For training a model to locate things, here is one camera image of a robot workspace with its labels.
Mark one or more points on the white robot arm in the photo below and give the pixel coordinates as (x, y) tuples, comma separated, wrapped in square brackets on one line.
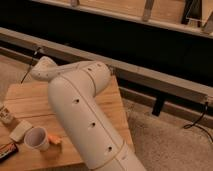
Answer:
[(71, 94)]

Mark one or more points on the orange carrot toy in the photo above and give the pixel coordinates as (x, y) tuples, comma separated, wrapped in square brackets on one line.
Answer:
[(54, 139)]

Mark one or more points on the wooden bamboo table board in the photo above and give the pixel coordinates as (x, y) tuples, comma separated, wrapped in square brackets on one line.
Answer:
[(29, 102)]

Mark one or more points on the white paper cup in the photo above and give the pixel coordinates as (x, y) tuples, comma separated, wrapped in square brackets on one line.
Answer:
[(37, 138)]

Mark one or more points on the white rectangular sponge block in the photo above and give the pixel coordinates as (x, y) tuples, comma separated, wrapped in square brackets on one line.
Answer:
[(19, 131)]

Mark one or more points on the dark candy bar wrapper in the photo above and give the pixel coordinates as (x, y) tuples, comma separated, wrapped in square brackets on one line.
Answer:
[(7, 151)]

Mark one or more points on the long metal rail beam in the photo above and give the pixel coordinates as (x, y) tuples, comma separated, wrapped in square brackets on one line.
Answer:
[(163, 83)]

